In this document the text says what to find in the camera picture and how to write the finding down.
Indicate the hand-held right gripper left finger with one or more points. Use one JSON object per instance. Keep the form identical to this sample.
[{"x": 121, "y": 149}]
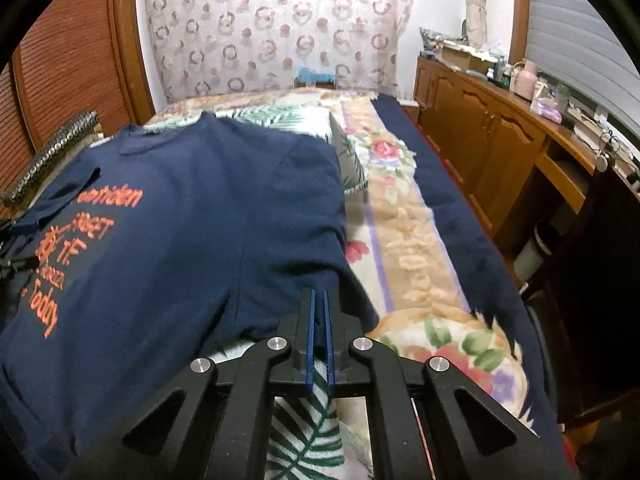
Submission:
[{"x": 310, "y": 340}]

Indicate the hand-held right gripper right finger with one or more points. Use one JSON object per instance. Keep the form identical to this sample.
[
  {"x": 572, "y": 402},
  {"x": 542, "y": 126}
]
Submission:
[{"x": 329, "y": 340}]

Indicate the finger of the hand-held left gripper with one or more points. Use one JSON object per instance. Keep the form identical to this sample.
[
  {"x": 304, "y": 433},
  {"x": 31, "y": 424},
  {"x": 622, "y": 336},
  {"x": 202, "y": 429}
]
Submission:
[{"x": 10, "y": 262}]

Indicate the navy t-shirt orange print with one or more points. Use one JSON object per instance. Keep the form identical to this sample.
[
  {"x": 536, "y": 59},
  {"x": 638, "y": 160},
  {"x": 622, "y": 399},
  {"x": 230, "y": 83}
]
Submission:
[{"x": 175, "y": 235}]

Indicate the leaf-print white sheet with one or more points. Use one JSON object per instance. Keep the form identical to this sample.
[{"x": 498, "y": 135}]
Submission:
[{"x": 305, "y": 440}]

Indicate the dark patterned pillow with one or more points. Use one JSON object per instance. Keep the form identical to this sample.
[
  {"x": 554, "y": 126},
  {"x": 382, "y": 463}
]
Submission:
[{"x": 55, "y": 150}]

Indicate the floral blanket navy border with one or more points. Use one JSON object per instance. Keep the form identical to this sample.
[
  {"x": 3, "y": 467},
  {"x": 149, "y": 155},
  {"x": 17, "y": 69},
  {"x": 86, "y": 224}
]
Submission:
[{"x": 400, "y": 240}]

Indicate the louvered wooden door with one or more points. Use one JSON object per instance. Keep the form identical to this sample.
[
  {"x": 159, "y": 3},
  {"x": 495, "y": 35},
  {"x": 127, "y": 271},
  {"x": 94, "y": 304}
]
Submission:
[{"x": 75, "y": 60}]

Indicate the wooden cabinet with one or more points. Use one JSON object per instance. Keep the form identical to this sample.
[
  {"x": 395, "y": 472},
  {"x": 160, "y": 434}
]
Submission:
[{"x": 480, "y": 130}]

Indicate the blue plastic item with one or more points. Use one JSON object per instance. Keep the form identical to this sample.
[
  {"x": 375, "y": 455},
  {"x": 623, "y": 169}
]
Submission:
[{"x": 315, "y": 77}]

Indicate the dark wooden chair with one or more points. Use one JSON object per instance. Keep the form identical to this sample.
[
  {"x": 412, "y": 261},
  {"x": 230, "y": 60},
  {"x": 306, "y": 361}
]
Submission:
[{"x": 595, "y": 285}]

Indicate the cardboard box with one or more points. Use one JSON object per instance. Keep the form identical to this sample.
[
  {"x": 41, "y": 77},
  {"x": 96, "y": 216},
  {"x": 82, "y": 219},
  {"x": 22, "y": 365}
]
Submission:
[{"x": 465, "y": 57}]

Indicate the purple plastic item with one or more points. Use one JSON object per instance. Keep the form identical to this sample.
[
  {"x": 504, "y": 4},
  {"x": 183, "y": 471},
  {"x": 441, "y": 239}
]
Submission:
[{"x": 546, "y": 110}]

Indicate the circle-patterned sheer curtain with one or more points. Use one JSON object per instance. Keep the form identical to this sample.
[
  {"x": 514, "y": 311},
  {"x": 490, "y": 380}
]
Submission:
[{"x": 275, "y": 25}]

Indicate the patterned bag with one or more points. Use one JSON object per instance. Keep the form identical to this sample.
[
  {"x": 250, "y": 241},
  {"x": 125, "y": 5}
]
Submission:
[{"x": 434, "y": 40}]

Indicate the pink jug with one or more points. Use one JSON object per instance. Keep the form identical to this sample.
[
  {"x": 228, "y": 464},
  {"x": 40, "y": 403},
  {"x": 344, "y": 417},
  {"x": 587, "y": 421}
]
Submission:
[{"x": 526, "y": 80}]

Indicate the cream window curtain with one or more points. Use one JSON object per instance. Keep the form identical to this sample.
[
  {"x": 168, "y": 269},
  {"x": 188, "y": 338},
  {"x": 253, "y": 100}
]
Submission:
[{"x": 474, "y": 0}]

